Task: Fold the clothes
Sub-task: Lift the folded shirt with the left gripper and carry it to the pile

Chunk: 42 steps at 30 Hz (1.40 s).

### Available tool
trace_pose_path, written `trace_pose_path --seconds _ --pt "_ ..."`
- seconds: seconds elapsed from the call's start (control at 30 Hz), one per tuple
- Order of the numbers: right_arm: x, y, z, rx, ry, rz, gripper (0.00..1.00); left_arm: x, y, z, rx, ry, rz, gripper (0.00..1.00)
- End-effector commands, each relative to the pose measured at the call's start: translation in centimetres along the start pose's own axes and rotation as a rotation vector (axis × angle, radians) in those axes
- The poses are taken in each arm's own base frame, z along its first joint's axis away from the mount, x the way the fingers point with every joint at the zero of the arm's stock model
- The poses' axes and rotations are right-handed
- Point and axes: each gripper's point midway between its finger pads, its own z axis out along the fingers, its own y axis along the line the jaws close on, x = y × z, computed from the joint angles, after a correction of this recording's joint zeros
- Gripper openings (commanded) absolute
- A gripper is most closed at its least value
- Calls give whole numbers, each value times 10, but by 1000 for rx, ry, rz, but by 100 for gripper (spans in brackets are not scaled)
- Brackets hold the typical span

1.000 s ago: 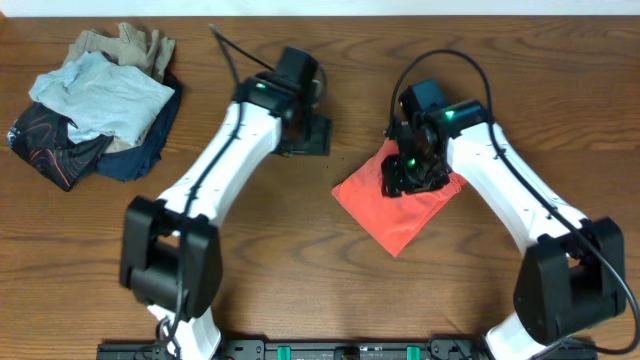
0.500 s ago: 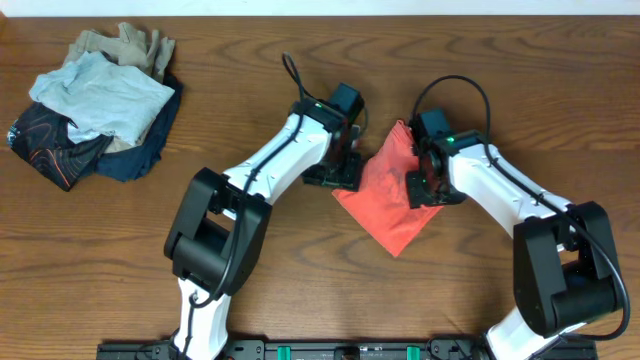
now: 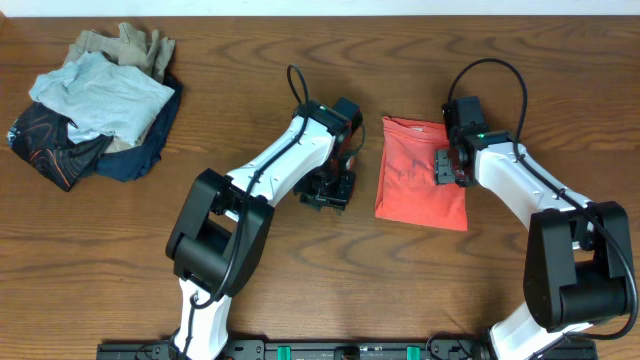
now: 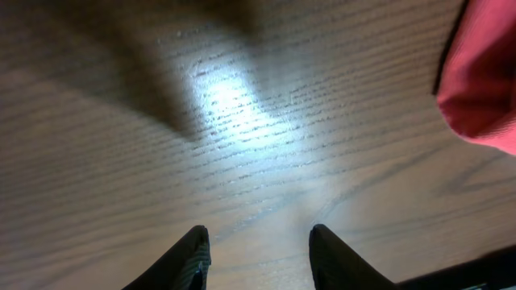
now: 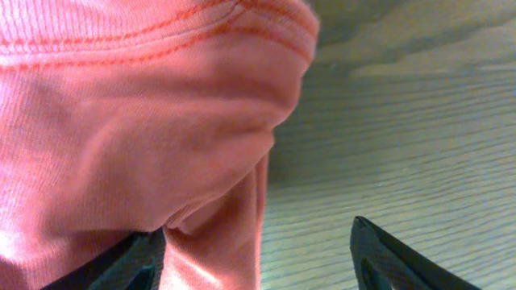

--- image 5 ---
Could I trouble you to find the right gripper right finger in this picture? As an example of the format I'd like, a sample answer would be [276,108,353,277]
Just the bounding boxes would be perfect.
[350,216,481,290]

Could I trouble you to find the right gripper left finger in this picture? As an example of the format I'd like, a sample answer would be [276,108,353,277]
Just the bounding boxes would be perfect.
[43,230,165,290]

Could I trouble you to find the red printed t-shirt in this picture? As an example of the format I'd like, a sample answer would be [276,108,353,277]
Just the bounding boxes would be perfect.
[1,0,319,289]

